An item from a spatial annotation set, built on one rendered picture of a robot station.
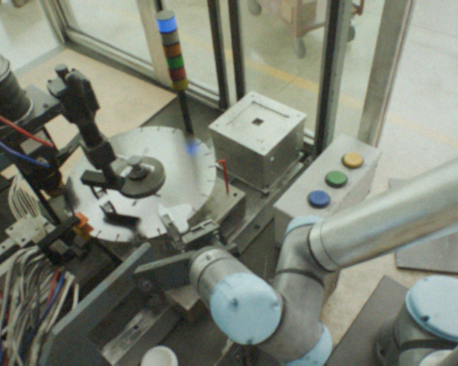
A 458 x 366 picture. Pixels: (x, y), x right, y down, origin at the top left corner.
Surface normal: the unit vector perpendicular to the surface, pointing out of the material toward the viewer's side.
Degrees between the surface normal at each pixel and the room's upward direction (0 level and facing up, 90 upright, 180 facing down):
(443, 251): 0
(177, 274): 61
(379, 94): 90
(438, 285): 7
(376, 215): 55
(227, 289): 36
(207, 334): 0
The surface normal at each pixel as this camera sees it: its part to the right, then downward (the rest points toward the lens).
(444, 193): -0.80, 0.02
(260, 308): 0.35, 0.17
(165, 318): -0.09, -0.65
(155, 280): -0.17, 0.35
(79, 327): 0.76, 0.45
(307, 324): 0.61, -0.38
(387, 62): -0.65, 0.62
